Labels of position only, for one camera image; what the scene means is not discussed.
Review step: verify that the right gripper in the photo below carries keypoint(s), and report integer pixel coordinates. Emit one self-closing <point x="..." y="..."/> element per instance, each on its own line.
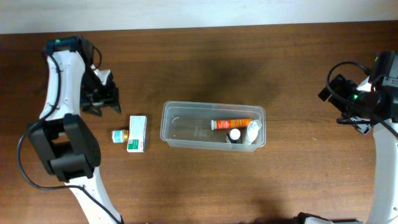
<point x="346" y="86"/>

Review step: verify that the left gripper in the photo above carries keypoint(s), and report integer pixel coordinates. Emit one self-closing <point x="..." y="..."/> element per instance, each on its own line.
<point x="112" y="92"/>

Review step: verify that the small jar gold lid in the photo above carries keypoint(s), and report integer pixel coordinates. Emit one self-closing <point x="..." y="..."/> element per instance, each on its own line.
<point x="120" y="135"/>

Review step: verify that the white green medicine box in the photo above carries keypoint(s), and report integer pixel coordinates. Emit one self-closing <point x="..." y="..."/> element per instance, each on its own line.
<point x="137" y="134"/>

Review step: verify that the white plastic bottle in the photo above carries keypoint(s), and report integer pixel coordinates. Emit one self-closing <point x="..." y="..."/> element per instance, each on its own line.
<point x="251" y="132"/>

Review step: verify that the clear plastic container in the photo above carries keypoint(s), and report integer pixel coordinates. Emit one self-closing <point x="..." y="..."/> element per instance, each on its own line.
<point x="205" y="126"/>

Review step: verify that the dark bottle white cap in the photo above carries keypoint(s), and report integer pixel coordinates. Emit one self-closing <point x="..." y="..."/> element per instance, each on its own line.
<point x="234" y="136"/>

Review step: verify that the orange tablet tube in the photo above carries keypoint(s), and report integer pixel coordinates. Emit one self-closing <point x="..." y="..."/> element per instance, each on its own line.
<point x="229" y="123"/>

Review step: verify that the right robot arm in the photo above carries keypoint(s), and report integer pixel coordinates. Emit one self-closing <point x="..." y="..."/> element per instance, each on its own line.
<point x="382" y="77"/>

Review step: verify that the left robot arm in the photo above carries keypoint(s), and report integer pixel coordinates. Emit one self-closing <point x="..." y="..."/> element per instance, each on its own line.
<point x="63" y="142"/>

